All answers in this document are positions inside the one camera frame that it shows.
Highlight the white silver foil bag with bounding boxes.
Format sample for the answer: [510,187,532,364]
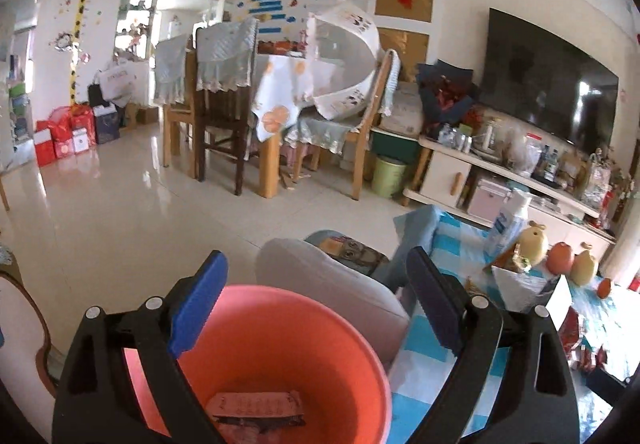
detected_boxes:
[491,266,572,330]

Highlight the dining table with white cloth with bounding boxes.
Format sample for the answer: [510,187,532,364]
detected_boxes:
[252,54,337,199]

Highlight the blue checkered tablecloth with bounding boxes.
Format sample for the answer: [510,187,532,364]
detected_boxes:
[388,211,639,443]

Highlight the pink plastic trash bucket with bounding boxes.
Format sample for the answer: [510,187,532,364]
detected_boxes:
[124,285,392,443]

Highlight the white mesh food cover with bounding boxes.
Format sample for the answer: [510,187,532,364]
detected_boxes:
[306,0,381,121]

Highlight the red gift bags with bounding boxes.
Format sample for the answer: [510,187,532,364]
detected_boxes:
[34,104,98,167]

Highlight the red snack packet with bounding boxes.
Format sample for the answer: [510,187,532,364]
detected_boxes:
[205,391,306,427]

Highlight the dark wooden chair with cover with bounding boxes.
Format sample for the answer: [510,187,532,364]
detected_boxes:
[194,17,258,196]

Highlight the small orange tangerine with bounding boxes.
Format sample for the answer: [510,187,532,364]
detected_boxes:
[597,278,612,299]

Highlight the left yellow pear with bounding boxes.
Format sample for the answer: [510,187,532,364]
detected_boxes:
[518,221,549,267]

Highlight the black flat screen television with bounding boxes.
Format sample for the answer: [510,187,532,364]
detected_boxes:
[480,8,618,153]

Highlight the green waste bin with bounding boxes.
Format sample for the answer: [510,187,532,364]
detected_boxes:
[371,156,407,198]

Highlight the pink storage box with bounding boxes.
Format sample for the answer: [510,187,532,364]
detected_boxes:
[466,177,511,223]

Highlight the red apple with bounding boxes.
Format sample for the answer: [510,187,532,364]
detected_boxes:
[546,241,574,275]

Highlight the wooden dining chair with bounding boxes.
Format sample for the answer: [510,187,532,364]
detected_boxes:
[285,48,401,201]

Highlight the right yellow pear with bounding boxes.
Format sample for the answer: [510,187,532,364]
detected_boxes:
[570,245,598,287]

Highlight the white milk bottle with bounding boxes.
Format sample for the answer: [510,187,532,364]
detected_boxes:
[484,189,532,259]

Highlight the yellow pear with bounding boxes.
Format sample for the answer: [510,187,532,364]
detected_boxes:
[570,245,598,287]
[518,221,549,267]

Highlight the blue folded towel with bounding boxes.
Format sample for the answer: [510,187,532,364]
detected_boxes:
[371,204,442,293]

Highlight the white tv cabinet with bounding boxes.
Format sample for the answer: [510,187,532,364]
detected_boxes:
[402,138,616,261]

